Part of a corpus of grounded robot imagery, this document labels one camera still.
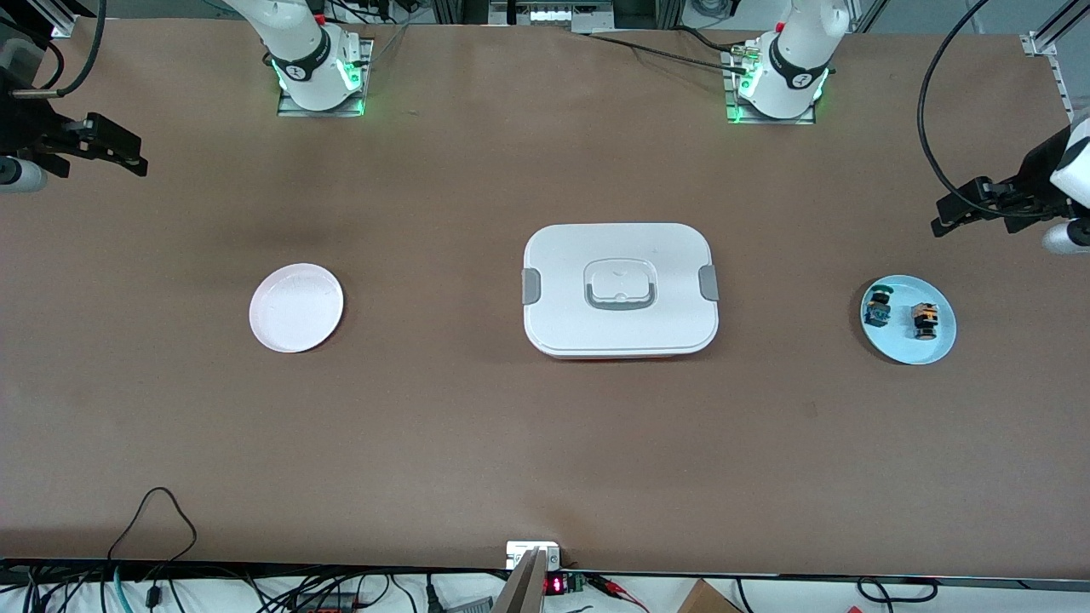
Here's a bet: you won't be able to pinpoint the brown cardboard box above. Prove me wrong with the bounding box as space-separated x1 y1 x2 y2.
677 579 743 613

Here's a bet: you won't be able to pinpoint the grey plastic bin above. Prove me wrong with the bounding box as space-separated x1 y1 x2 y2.
0 38 43 71

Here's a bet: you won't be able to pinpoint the perforated metal strip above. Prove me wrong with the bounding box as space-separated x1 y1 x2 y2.
1052 55 1090 129

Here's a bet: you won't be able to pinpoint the light blue round plate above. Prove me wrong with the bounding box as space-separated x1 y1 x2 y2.
860 274 957 366

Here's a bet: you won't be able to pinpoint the pale pink round plate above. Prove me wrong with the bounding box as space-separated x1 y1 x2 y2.
249 263 345 354

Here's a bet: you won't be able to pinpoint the white socket strip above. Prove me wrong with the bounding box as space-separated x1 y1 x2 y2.
487 0 616 35

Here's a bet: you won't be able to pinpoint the black red power adapter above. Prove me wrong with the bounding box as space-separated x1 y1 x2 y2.
294 592 359 613

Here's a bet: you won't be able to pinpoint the red clip test leads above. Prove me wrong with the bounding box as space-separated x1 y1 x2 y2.
588 575 650 612

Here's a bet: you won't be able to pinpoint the silver right arm wrist camera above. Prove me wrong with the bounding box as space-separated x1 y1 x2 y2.
0 157 46 194

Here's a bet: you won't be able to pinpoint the silver arm wrist camera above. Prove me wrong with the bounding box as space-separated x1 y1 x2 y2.
0 157 46 194
1042 219 1090 256

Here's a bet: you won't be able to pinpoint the silver left arm wrist camera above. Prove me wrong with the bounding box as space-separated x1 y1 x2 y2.
1042 219 1090 256

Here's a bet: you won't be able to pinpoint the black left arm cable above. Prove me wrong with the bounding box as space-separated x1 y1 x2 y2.
917 0 1090 219

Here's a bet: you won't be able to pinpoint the aluminium frame extrusion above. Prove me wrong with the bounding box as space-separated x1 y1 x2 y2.
49 0 96 39
1020 0 1090 58

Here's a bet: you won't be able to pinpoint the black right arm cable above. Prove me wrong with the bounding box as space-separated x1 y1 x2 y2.
0 0 107 99

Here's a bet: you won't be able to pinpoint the blue green push-button switch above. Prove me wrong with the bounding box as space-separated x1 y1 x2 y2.
863 287 896 329

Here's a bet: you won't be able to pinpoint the black cable to arm base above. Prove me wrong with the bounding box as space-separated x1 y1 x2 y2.
588 26 750 73

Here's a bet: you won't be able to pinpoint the thin black looped cable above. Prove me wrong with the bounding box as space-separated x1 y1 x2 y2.
106 487 198 563

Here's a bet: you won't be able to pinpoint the black oval cable loop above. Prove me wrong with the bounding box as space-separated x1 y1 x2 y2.
856 576 939 604

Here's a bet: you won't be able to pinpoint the white lunch box grey handle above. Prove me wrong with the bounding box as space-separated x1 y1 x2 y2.
521 222 720 361

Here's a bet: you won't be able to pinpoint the white clamp bracket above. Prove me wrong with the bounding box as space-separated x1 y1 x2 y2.
506 541 563 570

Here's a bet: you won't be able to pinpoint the grey camera post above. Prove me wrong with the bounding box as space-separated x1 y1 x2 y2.
492 547 550 613

